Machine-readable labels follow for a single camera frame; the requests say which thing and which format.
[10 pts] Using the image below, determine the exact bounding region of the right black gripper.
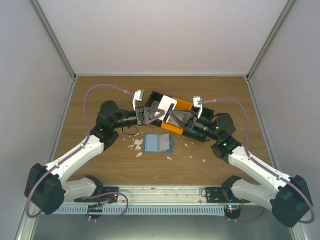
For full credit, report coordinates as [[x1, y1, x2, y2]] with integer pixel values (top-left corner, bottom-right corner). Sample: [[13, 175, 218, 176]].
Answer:
[[169, 109, 220, 142]]

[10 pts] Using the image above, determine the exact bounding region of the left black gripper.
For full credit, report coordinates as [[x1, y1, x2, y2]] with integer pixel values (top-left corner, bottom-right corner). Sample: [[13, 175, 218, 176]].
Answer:
[[112, 106, 165, 129]]

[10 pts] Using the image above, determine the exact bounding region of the white magnetic stripe card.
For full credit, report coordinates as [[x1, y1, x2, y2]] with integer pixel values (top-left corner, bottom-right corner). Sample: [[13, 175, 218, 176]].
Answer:
[[157, 95, 177, 122]]

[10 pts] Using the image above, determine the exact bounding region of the blue card holder wallet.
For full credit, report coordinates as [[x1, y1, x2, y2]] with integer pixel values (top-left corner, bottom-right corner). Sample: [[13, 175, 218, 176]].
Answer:
[[142, 134, 175, 153]]

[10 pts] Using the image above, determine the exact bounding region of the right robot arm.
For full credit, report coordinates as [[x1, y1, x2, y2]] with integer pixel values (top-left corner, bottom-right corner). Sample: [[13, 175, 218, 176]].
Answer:
[[168, 110, 315, 228]]

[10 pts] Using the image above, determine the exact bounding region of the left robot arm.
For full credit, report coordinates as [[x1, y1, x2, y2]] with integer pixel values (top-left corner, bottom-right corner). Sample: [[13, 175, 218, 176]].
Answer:
[[24, 100, 166, 218]]

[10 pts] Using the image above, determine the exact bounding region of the yellow bin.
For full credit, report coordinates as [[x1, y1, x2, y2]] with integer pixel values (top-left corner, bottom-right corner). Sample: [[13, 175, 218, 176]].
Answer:
[[160, 97, 193, 135]]

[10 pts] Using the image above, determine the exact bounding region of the left black bin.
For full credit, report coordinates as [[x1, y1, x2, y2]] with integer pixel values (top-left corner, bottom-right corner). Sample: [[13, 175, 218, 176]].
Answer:
[[144, 91, 164, 110]]

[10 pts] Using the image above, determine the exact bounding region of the black bin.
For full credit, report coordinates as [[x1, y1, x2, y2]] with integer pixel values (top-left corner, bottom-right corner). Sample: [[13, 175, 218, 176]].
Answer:
[[144, 91, 164, 110], [182, 107, 215, 143]]

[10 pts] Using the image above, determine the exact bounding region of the right black bin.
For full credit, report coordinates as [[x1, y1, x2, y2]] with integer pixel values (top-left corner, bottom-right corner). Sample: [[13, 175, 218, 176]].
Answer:
[[182, 107, 215, 143]]

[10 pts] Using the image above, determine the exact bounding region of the aluminium front rail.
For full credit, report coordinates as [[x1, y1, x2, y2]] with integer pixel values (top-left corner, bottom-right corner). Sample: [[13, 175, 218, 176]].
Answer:
[[31, 178, 280, 214]]

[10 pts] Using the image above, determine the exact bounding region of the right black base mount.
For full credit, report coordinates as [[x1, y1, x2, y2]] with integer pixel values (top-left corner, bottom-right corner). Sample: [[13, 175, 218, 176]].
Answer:
[[199, 186, 250, 205]]

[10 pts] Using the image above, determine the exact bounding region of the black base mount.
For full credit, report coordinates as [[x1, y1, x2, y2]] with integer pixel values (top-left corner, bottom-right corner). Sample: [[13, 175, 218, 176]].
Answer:
[[199, 186, 250, 205], [73, 186, 119, 206]]

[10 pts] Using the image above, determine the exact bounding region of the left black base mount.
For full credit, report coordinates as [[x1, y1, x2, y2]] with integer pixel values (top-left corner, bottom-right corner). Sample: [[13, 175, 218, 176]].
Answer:
[[73, 186, 119, 206]]

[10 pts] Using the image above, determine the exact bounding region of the grey slotted cable duct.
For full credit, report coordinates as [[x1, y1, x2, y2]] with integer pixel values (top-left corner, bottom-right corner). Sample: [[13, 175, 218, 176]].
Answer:
[[54, 204, 225, 216]]

